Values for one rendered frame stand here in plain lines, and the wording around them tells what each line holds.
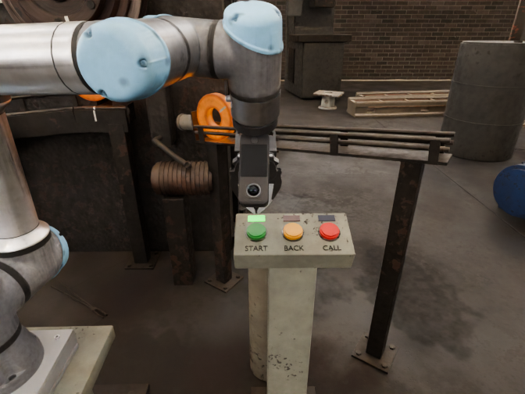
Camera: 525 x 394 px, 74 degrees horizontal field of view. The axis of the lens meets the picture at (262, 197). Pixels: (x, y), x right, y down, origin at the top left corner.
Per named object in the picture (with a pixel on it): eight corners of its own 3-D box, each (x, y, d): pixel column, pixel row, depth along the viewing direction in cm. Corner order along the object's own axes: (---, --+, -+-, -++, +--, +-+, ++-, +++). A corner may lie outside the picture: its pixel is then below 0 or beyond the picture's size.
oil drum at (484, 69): (424, 141, 333) (446, 38, 294) (486, 141, 334) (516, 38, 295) (456, 162, 280) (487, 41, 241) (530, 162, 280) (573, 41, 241)
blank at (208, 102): (218, 145, 126) (212, 148, 123) (196, 108, 125) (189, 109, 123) (244, 124, 115) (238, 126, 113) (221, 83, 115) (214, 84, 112)
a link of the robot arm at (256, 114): (281, 103, 48) (223, 103, 48) (280, 130, 52) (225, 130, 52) (279, 77, 54) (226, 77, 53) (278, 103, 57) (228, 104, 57)
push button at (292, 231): (282, 227, 74) (283, 221, 72) (301, 227, 74) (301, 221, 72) (283, 242, 71) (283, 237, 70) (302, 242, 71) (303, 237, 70)
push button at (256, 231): (247, 227, 74) (246, 222, 72) (266, 227, 74) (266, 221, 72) (246, 242, 71) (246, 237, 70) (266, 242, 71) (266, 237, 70)
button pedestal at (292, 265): (243, 388, 105) (236, 207, 78) (322, 388, 105) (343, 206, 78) (241, 445, 91) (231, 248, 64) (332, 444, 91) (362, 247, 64)
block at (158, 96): (158, 139, 145) (150, 79, 135) (177, 139, 145) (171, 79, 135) (151, 147, 135) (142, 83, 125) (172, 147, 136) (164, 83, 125)
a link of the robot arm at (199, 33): (112, 12, 41) (202, 19, 39) (155, 12, 51) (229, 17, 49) (121, 82, 45) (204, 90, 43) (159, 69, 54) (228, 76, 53)
